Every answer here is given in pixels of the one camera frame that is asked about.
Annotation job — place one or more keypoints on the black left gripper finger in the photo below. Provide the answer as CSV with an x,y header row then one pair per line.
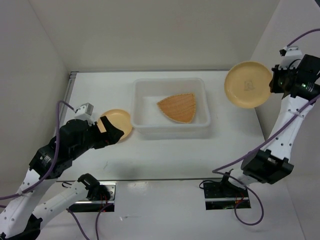
x,y
112,137
105,126

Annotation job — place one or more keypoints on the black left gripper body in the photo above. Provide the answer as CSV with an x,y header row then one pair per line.
x,y
92,141

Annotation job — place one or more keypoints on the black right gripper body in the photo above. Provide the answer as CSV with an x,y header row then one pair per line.
x,y
279,76

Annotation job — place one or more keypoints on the beige plate with bear print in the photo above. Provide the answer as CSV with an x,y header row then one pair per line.
x,y
246,85

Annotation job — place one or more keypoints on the woven bamboo fan-shaped tray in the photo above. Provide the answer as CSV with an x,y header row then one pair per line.
x,y
180,108

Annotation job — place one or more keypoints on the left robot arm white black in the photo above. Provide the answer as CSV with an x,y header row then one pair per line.
x,y
24,217

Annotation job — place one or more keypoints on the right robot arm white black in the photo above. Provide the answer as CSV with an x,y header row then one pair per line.
x,y
270,162

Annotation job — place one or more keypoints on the translucent white plastic bin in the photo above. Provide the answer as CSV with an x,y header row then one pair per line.
x,y
149,121

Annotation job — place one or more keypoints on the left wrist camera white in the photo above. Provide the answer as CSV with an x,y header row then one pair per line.
x,y
84,112

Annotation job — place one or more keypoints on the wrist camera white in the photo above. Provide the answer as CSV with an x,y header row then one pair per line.
x,y
290,57
84,112

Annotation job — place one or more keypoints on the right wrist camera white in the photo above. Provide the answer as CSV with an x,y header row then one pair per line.
x,y
290,57

